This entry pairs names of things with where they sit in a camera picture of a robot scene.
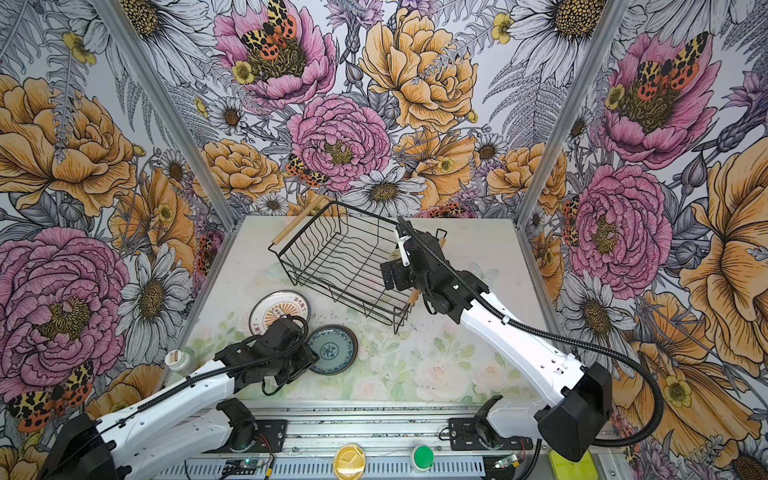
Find green round button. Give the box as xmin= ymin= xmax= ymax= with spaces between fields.
xmin=410 ymin=445 xmax=435 ymax=473

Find gold round button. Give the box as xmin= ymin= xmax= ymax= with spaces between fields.
xmin=332 ymin=444 xmax=366 ymax=480

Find lime green button right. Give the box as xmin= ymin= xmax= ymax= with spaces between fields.
xmin=548 ymin=451 xmax=600 ymax=480

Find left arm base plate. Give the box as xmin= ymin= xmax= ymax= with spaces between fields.
xmin=238 ymin=419 xmax=288 ymax=454

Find black corrugated cable right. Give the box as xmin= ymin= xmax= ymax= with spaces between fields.
xmin=395 ymin=217 xmax=665 ymax=448

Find small white jar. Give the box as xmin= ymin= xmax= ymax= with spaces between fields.
xmin=164 ymin=350 xmax=195 ymax=376

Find dark grey small plate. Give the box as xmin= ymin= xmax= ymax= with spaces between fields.
xmin=308 ymin=325 xmax=358 ymax=376

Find aluminium corner post left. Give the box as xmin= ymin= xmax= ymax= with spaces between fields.
xmin=94 ymin=1 xmax=239 ymax=232

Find white plate orange pattern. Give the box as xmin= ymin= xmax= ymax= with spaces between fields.
xmin=248 ymin=290 xmax=311 ymax=335

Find small circuit board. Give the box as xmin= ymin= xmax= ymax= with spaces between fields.
xmin=221 ymin=457 xmax=269 ymax=477

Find black wire dish rack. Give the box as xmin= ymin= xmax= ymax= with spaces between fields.
xmin=268 ymin=195 xmax=417 ymax=333

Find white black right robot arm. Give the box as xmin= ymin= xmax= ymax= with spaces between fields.
xmin=380 ymin=248 xmax=612 ymax=462

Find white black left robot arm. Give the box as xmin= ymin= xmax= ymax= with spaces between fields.
xmin=38 ymin=315 xmax=318 ymax=479

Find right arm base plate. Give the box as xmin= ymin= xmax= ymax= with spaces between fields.
xmin=448 ymin=417 xmax=535 ymax=451

